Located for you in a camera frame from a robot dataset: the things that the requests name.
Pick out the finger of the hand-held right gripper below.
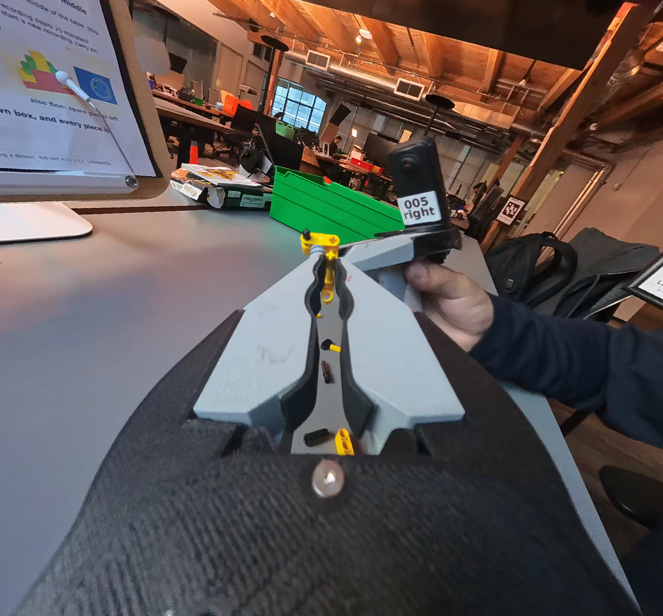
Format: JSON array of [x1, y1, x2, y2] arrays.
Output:
[[338, 235, 424, 312]]

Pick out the person's right hand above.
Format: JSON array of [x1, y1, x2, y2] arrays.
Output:
[[404, 261, 496, 353]]

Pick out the yellow and grey lego assembly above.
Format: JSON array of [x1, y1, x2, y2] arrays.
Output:
[[299, 228, 342, 306]]

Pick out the lego box with torn flap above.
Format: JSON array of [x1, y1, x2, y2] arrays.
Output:
[[170, 163, 273, 211]]

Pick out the black backpack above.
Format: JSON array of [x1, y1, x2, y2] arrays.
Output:
[[484, 232, 578, 311]]

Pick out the black floor lamp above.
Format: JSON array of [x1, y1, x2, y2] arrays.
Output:
[[425, 94, 455, 138], [260, 35, 290, 116]]

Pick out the black computer monitor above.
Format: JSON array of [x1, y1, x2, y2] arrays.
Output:
[[257, 114, 305, 172]]

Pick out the wooden post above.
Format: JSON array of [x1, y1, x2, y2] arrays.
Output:
[[479, 2, 656, 254]]

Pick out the printed instruction sheet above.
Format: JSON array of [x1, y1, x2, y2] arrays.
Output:
[[0, 0, 157, 178]]

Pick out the metal air duct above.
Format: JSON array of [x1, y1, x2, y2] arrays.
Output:
[[282, 49, 519, 127]]

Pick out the white-headed pin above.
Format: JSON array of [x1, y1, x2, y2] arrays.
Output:
[[54, 70, 91, 101]]

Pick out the green plastic bin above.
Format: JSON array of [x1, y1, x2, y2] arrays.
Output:
[[269, 165, 407, 246]]

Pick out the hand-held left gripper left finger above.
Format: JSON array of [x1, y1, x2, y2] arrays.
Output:
[[192, 256, 319, 434]]

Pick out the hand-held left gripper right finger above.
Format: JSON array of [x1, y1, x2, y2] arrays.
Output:
[[334, 258, 466, 455]]

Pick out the square marker sign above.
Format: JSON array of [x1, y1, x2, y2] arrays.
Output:
[[494, 195, 527, 226]]

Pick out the instruction sheet on stand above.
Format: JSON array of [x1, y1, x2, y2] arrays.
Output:
[[0, 0, 174, 202]]

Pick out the black framed sign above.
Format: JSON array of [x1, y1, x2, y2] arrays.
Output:
[[624, 255, 663, 310]]

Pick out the white monitor stand base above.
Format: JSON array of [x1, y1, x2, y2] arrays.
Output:
[[0, 201, 94, 244]]

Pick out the black round stool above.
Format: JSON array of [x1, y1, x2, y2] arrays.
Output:
[[598, 465, 663, 530]]

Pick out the person's right forearm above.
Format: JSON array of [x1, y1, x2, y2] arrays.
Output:
[[469, 292, 663, 448]]

